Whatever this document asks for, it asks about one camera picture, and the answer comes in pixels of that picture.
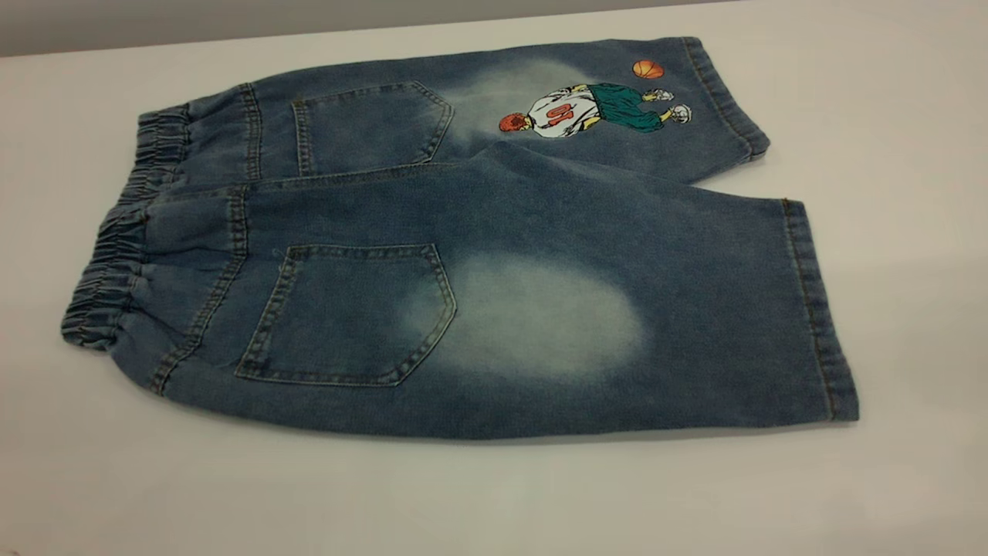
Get blue denim shorts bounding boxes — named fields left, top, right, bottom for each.
left=60, top=35, right=860, bottom=441

